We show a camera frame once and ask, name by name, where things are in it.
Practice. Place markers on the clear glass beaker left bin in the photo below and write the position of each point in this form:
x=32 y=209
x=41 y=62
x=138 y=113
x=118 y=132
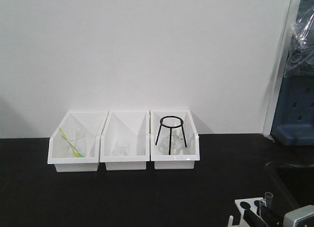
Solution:
x=79 y=141

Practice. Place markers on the blue-grey pegboard drying rack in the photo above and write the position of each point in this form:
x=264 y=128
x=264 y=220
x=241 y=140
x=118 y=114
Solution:
x=293 y=122

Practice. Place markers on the white test tube rack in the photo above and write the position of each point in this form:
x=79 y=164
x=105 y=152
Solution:
x=243 y=204

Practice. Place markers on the plastic bag of dark items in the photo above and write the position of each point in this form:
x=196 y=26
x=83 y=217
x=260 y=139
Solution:
x=300 y=61

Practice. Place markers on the clear glass beaker bin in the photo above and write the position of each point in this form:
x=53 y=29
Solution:
x=122 y=147
x=79 y=141

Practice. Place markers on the white right storage bin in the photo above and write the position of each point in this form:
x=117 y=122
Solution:
x=188 y=156

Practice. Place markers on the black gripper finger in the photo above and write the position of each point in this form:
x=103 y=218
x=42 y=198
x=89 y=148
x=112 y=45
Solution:
x=272 y=219
x=252 y=219

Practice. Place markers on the clear glass test tube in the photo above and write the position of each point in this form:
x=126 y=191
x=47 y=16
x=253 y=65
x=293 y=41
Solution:
x=262 y=204
x=268 y=197

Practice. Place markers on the black metal tripod stand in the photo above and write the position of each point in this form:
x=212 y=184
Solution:
x=171 y=122

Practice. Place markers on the white storage bin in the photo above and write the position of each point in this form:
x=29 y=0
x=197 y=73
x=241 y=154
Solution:
x=131 y=125
x=188 y=156
x=60 y=155

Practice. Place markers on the white middle storage bin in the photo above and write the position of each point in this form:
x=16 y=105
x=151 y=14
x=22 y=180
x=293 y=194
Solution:
x=131 y=125

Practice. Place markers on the clear glass beaker middle bin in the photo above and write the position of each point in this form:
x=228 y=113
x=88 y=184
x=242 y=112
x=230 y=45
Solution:
x=122 y=147

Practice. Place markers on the black sink basin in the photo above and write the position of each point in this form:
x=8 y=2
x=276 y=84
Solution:
x=295 y=181

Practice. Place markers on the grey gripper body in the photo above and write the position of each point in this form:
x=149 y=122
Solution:
x=300 y=217

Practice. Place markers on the clear round glass flask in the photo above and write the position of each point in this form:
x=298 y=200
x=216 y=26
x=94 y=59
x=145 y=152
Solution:
x=170 y=143

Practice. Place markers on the yellow green dropper pipette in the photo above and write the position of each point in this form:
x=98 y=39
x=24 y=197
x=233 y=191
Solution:
x=75 y=151

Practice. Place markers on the white left storage bin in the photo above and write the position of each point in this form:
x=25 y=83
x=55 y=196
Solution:
x=60 y=155

